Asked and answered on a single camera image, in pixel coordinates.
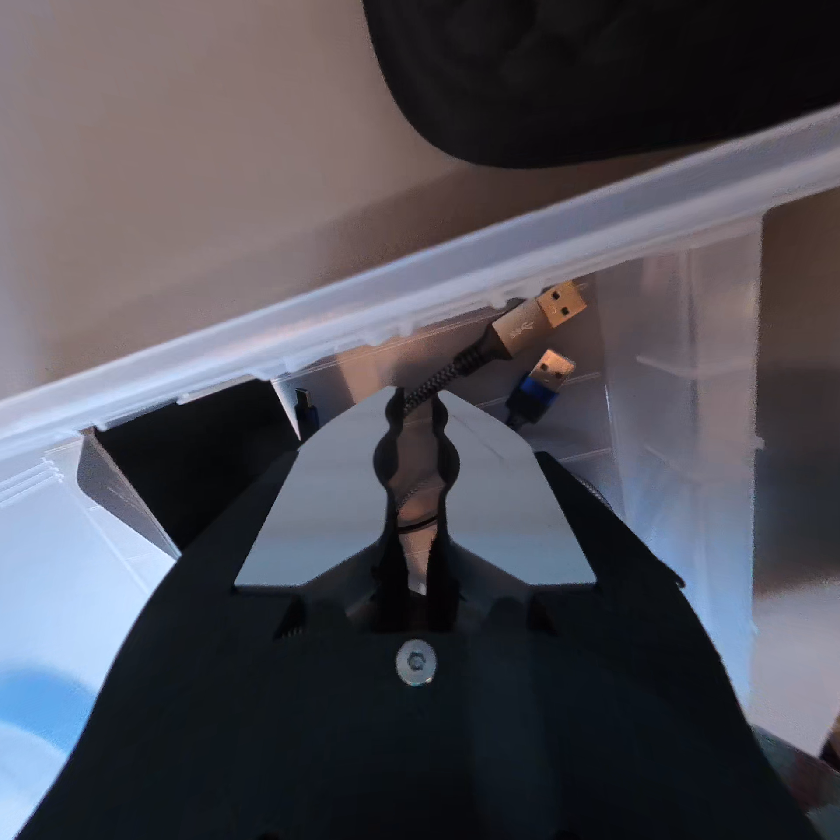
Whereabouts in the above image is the blue plug usb cable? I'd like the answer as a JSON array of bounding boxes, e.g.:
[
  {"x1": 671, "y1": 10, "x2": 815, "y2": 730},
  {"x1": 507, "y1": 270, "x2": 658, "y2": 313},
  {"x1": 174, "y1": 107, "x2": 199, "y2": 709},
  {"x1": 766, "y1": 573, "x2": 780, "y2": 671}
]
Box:
[{"x1": 502, "y1": 349, "x2": 578, "y2": 434}]

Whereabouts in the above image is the black flat panel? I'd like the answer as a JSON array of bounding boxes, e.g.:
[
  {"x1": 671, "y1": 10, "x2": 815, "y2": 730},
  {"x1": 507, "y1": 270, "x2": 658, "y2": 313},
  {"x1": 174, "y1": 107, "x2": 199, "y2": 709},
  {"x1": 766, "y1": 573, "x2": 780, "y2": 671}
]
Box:
[{"x1": 97, "y1": 377, "x2": 304, "y2": 560}]

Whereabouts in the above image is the clear plastic storage box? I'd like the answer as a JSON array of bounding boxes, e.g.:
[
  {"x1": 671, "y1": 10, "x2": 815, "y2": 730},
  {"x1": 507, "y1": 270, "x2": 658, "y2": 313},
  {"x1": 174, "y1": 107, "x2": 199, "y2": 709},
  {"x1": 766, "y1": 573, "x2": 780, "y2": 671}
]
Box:
[{"x1": 0, "y1": 105, "x2": 840, "y2": 742}]

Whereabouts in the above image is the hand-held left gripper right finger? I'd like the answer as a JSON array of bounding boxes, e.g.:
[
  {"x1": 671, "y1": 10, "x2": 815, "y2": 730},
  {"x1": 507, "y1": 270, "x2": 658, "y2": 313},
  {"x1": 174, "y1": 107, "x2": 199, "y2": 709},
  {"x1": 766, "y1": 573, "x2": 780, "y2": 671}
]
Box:
[{"x1": 425, "y1": 391, "x2": 598, "y2": 632}]

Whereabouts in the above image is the grey braided usb cable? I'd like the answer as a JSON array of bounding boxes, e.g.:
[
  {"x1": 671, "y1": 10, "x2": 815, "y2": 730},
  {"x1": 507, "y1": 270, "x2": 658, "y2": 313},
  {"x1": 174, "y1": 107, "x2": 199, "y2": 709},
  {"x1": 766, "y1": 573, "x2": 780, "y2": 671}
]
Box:
[{"x1": 394, "y1": 279, "x2": 589, "y2": 532}]

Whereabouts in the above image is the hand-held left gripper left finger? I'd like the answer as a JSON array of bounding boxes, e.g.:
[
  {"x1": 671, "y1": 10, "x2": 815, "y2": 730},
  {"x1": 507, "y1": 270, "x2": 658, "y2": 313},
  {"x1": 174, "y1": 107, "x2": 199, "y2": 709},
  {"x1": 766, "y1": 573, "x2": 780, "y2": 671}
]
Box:
[{"x1": 233, "y1": 387, "x2": 406, "y2": 632}]

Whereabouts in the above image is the black quilted pad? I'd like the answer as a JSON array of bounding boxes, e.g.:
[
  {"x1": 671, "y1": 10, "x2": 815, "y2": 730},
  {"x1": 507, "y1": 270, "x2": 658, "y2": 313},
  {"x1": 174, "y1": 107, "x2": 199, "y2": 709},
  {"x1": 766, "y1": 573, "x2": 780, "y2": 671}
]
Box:
[{"x1": 361, "y1": 0, "x2": 840, "y2": 169}]

